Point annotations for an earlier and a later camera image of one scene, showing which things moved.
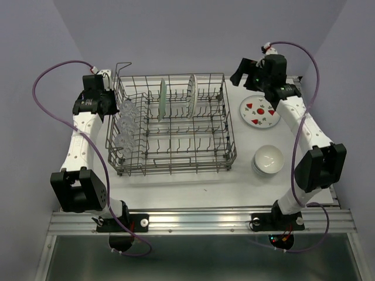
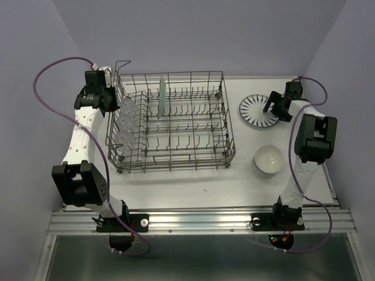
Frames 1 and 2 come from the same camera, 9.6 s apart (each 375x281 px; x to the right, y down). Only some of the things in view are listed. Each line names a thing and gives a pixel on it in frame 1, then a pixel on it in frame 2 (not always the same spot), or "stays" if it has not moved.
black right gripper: x=252 y=67 → x=273 y=97
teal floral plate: x=162 y=99 stays
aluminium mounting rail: x=197 y=221 stays
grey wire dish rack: x=167 y=124 stays
